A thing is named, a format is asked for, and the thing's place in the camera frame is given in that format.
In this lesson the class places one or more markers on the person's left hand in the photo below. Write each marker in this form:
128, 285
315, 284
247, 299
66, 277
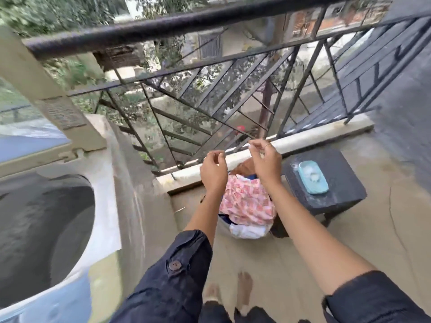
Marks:
213, 171

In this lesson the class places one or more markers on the person's right hand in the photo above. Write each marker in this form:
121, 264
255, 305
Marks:
266, 164

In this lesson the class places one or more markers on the rust brown garment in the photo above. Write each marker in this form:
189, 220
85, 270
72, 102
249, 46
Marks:
244, 168

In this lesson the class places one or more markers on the pink patterned clothes garment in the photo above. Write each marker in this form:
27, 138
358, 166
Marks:
245, 205

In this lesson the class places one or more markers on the light blue detergent tray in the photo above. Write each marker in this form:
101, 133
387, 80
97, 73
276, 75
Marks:
313, 178

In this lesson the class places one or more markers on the blue garment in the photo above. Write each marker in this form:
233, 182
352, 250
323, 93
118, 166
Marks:
226, 219

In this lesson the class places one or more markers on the white clothes garment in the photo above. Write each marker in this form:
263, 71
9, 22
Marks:
251, 232

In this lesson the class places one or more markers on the beige blue washing machine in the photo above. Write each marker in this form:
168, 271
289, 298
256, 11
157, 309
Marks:
101, 205

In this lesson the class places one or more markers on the person's right forearm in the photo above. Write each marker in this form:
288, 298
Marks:
313, 238

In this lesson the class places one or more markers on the person's left forearm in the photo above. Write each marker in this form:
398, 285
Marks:
203, 218

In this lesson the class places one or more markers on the person's left foot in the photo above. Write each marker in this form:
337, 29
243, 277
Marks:
212, 292

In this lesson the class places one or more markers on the person's foot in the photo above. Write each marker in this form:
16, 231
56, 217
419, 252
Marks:
212, 292
244, 289

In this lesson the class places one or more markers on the person's right foot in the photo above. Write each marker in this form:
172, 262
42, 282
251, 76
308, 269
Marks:
244, 289

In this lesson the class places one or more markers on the person's dark left sleeve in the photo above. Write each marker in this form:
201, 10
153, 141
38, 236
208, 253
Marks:
168, 285

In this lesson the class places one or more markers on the person's dark sleeve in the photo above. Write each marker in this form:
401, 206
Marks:
168, 285
373, 299

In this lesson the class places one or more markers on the person's dark trousers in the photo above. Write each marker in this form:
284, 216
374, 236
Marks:
215, 314

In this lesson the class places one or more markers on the person's dark right sleeve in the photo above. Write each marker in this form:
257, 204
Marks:
373, 299

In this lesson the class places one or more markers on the white concrete balcony ledge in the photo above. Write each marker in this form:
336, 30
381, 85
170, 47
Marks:
303, 139

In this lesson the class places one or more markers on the small red object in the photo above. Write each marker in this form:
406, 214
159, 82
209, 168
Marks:
239, 128

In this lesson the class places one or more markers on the small twig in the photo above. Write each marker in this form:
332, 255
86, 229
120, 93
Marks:
179, 209

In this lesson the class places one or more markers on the dark woven plastic stool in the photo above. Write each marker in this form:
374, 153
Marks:
343, 198

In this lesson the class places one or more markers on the black metal balcony railing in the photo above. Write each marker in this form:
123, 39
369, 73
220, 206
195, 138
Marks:
151, 28

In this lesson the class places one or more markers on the green trees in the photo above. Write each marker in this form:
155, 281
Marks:
50, 10

